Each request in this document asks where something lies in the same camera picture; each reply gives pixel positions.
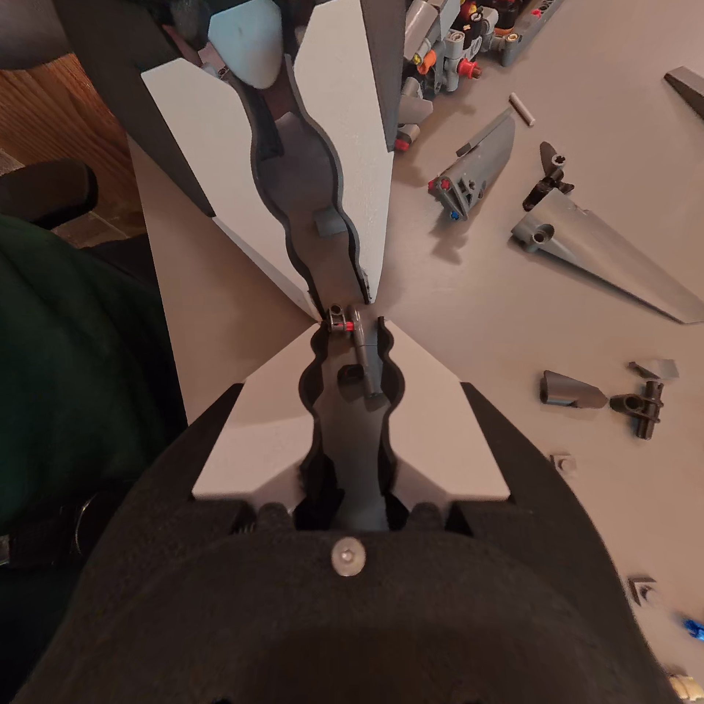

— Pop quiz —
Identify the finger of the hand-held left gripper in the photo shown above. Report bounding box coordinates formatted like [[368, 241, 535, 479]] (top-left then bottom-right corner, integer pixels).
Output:
[[291, 0, 396, 307], [141, 58, 324, 321]]

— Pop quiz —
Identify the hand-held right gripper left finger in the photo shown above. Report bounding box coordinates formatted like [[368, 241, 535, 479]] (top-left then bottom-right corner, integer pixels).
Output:
[[191, 322, 339, 518]]

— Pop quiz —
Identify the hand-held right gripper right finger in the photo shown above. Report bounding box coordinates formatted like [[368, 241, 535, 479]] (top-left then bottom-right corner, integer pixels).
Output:
[[375, 318, 510, 517]]

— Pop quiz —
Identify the dark grey lego axle connector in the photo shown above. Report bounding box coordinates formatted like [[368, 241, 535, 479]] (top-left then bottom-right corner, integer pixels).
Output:
[[351, 305, 387, 399]]

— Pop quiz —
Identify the small light grey lego block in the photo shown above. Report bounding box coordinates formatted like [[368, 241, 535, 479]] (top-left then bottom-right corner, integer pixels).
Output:
[[313, 207, 346, 238]]

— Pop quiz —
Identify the multicoloured lego model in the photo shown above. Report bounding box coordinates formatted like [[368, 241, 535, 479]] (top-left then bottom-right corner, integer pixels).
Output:
[[396, 0, 563, 150]]

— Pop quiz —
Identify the grey lego panel assembly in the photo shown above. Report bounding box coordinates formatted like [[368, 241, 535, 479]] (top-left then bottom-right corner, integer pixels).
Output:
[[427, 107, 517, 222]]

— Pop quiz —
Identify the dark grey curved lego piece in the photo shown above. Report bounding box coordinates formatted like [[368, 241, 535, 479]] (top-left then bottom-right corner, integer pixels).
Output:
[[540, 370, 609, 409]]

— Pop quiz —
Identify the short light grey lego axle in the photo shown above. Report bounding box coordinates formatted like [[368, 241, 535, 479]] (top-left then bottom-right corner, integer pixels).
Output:
[[508, 92, 536, 128]]

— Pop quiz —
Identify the black lego pin connector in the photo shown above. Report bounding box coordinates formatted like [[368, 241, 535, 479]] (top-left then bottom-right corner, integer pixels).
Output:
[[609, 379, 665, 441]]

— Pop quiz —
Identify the small light grey lego panel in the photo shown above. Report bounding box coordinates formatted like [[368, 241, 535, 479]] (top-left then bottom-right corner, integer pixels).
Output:
[[628, 359, 679, 382]]

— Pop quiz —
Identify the large grey lego panel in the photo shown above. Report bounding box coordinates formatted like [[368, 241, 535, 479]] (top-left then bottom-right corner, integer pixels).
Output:
[[510, 192, 704, 325]]

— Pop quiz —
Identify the dark grey lego wedge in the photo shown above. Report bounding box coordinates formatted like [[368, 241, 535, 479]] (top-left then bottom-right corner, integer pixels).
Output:
[[664, 66, 704, 120]]

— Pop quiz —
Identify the wooden cabinet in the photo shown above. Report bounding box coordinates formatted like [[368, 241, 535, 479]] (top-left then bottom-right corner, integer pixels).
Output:
[[0, 52, 145, 234]]

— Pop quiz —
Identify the black chair armrest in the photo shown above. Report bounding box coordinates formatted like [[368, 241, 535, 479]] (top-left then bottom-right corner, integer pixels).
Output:
[[0, 159, 100, 230]]

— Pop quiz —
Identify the black lego propeller piece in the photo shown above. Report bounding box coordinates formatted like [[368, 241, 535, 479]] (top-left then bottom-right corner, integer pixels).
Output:
[[521, 141, 576, 213]]

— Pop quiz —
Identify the black strap with metal buckle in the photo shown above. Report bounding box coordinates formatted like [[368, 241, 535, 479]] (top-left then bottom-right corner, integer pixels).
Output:
[[0, 492, 102, 571]]

